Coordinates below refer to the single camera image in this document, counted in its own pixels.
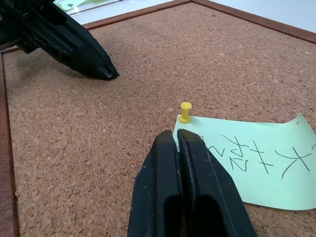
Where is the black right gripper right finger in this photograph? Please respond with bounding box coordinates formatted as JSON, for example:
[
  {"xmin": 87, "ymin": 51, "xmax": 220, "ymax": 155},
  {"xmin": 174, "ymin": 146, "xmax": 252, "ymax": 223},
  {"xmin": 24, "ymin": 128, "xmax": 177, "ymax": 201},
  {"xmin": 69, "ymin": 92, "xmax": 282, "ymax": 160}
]
[{"xmin": 177, "ymin": 128, "xmax": 258, "ymax": 237}]

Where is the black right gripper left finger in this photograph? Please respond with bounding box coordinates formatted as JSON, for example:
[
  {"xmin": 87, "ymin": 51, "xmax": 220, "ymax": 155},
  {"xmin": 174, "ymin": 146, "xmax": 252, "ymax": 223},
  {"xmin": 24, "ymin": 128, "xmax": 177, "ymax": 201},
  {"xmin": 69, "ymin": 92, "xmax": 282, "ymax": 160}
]
[{"xmin": 127, "ymin": 130, "xmax": 185, "ymax": 237}]

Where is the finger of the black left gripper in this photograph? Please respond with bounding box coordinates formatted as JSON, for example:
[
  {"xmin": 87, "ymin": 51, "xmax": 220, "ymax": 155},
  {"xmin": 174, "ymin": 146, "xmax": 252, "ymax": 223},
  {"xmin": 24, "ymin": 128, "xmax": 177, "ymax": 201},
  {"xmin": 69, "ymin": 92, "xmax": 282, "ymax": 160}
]
[
  {"xmin": 22, "ymin": 7, "xmax": 114, "ymax": 81},
  {"xmin": 34, "ymin": 0, "xmax": 120, "ymax": 78}
]

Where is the plain light green note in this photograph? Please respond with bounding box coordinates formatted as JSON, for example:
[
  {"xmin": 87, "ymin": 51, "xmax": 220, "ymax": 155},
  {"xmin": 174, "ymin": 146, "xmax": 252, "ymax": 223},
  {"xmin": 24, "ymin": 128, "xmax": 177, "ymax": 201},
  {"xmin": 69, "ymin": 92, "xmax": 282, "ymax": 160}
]
[{"xmin": 54, "ymin": 0, "xmax": 86, "ymax": 11}]

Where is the green note with black handwriting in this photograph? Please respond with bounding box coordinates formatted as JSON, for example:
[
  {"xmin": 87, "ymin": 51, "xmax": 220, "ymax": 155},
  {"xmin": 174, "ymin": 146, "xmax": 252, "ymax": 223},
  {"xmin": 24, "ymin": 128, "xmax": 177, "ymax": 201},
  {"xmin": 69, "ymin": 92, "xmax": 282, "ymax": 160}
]
[{"xmin": 172, "ymin": 111, "xmax": 316, "ymax": 211}]

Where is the yellow pushpin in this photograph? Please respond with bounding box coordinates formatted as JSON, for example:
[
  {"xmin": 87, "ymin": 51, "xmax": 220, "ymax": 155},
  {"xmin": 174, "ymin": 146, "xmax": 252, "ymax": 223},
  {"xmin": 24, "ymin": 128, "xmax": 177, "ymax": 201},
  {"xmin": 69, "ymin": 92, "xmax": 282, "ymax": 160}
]
[{"xmin": 178, "ymin": 102, "xmax": 193, "ymax": 124}]

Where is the cork board with wooden frame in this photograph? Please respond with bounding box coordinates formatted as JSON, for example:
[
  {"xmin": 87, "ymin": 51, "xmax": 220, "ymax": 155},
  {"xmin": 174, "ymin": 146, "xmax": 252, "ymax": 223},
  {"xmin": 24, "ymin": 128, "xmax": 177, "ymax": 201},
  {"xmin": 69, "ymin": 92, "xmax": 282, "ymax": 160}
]
[{"xmin": 0, "ymin": 0, "xmax": 316, "ymax": 237}]

